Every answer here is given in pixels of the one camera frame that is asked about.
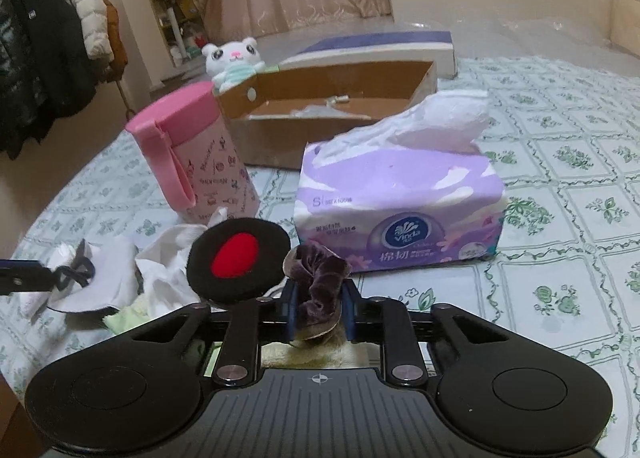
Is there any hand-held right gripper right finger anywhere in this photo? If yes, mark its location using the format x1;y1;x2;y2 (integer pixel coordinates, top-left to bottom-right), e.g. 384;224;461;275
341;280;521;386

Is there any pink bottle with strap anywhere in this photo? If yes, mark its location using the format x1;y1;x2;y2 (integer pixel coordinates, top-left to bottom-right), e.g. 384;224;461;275
125;81;260;223

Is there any white cloth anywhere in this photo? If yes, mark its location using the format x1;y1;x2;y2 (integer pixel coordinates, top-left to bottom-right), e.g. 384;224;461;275
135;225;211;319

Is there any black puffer jacket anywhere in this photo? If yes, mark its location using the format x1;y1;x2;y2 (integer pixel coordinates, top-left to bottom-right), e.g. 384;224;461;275
0;0;33;161

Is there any gold clothes rack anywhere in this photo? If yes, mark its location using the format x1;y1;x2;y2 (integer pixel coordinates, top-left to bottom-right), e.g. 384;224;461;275
0;0;137;116

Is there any black coat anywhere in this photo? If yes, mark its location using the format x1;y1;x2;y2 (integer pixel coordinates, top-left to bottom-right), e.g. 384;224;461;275
12;0;98;139

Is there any white puffer jacket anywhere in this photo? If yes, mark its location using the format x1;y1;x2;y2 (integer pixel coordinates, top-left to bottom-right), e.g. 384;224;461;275
52;0;115;61

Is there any brown jacket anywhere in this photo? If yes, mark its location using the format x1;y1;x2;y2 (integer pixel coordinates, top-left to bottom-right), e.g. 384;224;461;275
102;0;129;83

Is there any purple velvet scrunchie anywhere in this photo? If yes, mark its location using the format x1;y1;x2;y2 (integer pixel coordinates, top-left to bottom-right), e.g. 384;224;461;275
282;245;351;341

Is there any blue and white flat box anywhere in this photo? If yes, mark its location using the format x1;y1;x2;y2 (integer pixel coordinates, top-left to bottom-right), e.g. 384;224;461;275
277;30;457;81

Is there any white plush toy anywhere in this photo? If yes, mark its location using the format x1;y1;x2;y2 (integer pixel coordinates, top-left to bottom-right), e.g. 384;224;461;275
201;36;281;91

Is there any black round red-centred earmuff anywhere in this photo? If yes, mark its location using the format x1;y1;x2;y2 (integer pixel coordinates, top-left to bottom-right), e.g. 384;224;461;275
187;219;292;303

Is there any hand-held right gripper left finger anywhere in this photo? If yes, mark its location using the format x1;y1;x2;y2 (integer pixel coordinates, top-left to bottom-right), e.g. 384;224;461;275
117;280;301;386

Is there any light green cloth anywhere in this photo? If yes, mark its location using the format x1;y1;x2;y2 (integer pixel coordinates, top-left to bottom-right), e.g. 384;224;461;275
102;298;151;336

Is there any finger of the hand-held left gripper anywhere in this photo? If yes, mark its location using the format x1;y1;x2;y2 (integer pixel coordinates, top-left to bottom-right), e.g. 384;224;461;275
0;260;58;296

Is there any purple tissue pack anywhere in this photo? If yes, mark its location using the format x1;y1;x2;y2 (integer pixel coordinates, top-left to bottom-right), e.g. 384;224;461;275
294;90;507;273

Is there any standing fan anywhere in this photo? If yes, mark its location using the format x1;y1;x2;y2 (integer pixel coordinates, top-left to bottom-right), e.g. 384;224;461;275
160;0;206;66

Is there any cardboard box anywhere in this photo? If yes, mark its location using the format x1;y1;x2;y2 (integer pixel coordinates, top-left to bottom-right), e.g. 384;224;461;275
217;59;438;171

